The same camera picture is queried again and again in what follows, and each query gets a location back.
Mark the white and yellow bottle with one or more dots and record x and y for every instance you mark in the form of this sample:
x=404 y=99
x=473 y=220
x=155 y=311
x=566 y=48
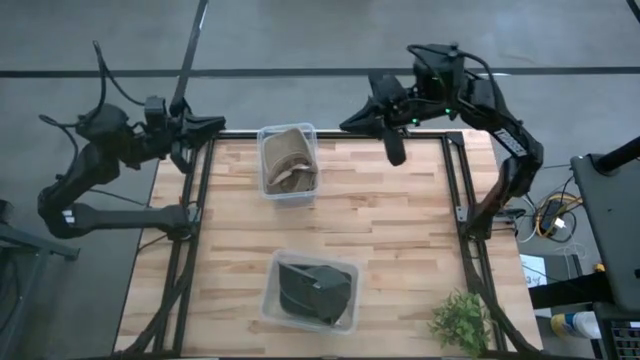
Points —
x=575 y=325

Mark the black aluminium table frame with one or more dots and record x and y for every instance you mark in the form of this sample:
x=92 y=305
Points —
x=452 y=175

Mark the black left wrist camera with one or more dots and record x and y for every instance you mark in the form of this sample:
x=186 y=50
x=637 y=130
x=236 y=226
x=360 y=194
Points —
x=155 y=110

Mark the dark metal floor stand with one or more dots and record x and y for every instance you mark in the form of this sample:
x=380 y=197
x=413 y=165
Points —
x=30 y=245

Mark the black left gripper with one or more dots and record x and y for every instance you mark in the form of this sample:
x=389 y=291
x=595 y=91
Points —
x=177 y=132

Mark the white paper sheet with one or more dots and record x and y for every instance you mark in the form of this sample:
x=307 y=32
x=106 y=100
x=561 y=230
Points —
x=532 y=270

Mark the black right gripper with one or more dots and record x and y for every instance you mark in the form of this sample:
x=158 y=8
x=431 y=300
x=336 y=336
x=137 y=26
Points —
x=392 y=100

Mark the dark grey equipment cart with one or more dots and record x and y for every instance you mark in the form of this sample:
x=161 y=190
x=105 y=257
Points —
x=610 y=220

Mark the dark grey cloth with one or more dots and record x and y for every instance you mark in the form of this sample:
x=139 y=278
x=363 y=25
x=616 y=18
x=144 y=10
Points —
x=332 y=287

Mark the dark grey cap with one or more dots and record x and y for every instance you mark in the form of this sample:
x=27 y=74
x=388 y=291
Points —
x=297 y=295

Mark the black power strip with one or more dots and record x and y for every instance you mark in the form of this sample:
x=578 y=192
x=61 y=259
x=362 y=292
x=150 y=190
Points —
x=551 y=215

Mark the clear plastic bin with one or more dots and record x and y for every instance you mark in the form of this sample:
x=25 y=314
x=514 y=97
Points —
x=287 y=200
x=270 y=315

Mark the green artificial plant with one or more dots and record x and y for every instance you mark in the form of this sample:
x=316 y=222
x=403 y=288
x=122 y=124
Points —
x=460 y=322

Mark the beige cap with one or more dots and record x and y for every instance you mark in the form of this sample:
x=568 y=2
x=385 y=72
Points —
x=287 y=155

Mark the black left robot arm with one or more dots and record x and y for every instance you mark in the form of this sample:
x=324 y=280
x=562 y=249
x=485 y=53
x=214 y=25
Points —
x=115 y=218

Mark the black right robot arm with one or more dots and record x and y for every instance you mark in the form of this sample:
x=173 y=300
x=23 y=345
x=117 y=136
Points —
x=515 y=145

